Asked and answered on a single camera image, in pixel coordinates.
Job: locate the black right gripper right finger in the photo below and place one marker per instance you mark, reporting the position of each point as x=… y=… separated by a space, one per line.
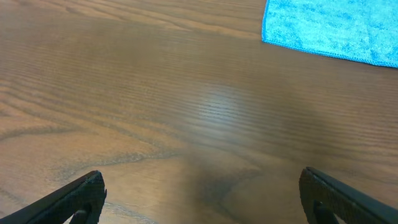
x=326 y=200

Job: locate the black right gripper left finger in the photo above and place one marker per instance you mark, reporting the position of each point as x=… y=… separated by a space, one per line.
x=80 y=201

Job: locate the blue microfibre cloth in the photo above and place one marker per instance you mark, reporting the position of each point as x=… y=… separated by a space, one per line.
x=359 y=30

